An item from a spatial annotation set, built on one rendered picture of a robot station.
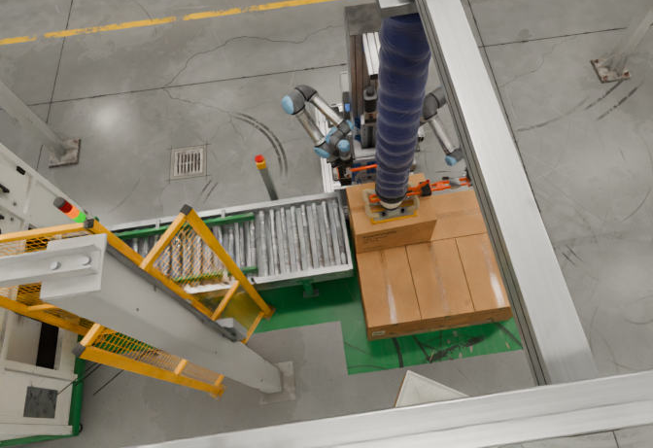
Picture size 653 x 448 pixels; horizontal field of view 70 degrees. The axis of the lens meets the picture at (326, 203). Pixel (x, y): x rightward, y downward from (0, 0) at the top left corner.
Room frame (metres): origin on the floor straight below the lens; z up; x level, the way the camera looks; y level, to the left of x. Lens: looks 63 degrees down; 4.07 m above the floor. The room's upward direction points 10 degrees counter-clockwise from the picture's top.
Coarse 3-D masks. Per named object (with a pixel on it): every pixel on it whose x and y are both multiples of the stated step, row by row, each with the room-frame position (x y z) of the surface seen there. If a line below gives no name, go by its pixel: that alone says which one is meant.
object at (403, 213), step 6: (408, 204) 1.44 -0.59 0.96; (378, 210) 1.43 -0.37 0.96; (384, 210) 1.42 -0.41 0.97; (402, 210) 1.38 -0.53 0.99; (384, 216) 1.37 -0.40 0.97; (396, 216) 1.36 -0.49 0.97; (402, 216) 1.35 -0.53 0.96; (408, 216) 1.34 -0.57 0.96; (414, 216) 1.34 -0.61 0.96; (372, 222) 1.35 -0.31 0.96; (378, 222) 1.34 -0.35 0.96; (384, 222) 1.34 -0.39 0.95
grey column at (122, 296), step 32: (64, 288) 0.43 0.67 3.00; (96, 288) 0.42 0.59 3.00; (128, 288) 0.48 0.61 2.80; (160, 288) 0.53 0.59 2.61; (96, 320) 0.41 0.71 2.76; (128, 320) 0.41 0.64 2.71; (160, 320) 0.44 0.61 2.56; (192, 320) 0.51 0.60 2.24; (192, 352) 0.41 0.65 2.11; (224, 352) 0.45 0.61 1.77; (256, 384) 0.41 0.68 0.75; (288, 384) 0.46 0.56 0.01
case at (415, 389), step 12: (408, 372) 0.29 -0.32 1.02; (408, 384) 0.23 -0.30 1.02; (420, 384) 0.22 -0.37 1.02; (432, 384) 0.20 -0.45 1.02; (396, 396) 0.19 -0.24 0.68; (408, 396) 0.16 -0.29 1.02; (420, 396) 0.15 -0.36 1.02; (432, 396) 0.14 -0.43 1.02; (444, 396) 0.13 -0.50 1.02; (456, 396) 0.11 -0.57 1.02
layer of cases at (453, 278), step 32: (448, 224) 1.39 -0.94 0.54; (480, 224) 1.34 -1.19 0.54; (384, 256) 1.22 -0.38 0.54; (416, 256) 1.18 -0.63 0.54; (448, 256) 1.13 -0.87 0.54; (480, 256) 1.09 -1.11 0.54; (384, 288) 0.97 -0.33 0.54; (416, 288) 0.93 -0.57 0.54; (448, 288) 0.88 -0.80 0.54; (480, 288) 0.84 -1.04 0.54; (384, 320) 0.73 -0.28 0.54; (416, 320) 0.69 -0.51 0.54; (448, 320) 0.68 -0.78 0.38; (480, 320) 0.67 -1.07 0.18
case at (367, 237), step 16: (416, 176) 1.66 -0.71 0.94; (352, 192) 1.62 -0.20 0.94; (352, 208) 1.49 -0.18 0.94; (432, 208) 1.38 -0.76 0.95; (352, 224) 1.44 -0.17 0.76; (368, 224) 1.34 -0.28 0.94; (384, 224) 1.32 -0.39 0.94; (400, 224) 1.29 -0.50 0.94; (416, 224) 1.28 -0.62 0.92; (432, 224) 1.29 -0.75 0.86; (368, 240) 1.28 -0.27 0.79; (384, 240) 1.28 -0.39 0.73; (400, 240) 1.28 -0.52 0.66; (416, 240) 1.28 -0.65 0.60
